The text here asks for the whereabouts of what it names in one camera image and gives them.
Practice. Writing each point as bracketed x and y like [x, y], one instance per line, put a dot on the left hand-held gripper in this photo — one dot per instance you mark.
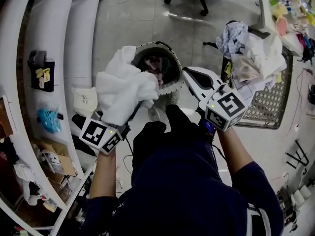
[98, 134]

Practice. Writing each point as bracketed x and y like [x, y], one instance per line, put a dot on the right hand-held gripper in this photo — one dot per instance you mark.
[226, 107]

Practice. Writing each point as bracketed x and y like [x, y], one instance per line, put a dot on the white grid-pattern clothes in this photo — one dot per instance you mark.
[243, 87]

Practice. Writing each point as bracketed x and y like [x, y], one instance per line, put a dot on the white fluffy clothes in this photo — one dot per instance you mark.
[120, 87]

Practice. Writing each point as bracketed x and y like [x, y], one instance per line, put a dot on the round grey basket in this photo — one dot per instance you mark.
[176, 65]

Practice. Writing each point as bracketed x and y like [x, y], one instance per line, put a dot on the blue checked clothes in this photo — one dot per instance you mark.
[231, 39]

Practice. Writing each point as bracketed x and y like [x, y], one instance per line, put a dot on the dark patterned clothes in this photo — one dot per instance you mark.
[155, 63]

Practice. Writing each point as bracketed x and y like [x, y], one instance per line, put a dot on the person's left forearm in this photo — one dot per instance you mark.
[103, 173]

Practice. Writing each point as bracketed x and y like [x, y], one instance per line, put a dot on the person's right forearm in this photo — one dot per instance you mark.
[233, 149]

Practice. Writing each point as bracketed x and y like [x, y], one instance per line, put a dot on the beige clothes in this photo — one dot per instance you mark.
[246, 69]

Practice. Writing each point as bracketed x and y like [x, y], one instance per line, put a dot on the white cloth bag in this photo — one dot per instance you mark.
[83, 98]

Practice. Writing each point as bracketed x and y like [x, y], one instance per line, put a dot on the black lattice crate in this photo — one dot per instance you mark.
[268, 104]

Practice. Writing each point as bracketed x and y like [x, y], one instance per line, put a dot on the brown cardboard box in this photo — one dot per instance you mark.
[59, 156]

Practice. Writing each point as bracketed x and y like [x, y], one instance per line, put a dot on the blue bundled item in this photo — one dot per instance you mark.
[49, 119]

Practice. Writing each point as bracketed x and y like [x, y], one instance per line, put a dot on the person's white shoe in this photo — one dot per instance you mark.
[174, 98]

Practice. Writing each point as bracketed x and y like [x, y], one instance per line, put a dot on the person's black trousers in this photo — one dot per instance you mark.
[172, 129]

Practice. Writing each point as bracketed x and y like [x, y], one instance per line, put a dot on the black box with yellow tags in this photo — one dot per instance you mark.
[43, 75]

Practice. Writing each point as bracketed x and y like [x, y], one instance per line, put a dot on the white cloth heap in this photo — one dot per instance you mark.
[25, 178]

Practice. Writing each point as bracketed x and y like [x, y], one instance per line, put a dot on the brown wooden board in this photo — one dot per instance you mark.
[5, 119]

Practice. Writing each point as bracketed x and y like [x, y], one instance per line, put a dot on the person's navy shirt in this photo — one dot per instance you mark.
[187, 193]

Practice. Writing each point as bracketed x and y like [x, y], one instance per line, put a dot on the white table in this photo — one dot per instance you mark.
[264, 6]

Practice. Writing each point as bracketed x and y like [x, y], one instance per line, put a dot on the pile of colourful items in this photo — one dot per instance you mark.
[292, 6]

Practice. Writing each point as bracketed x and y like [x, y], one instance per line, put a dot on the white metal shelf rack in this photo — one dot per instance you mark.
[46, 16]

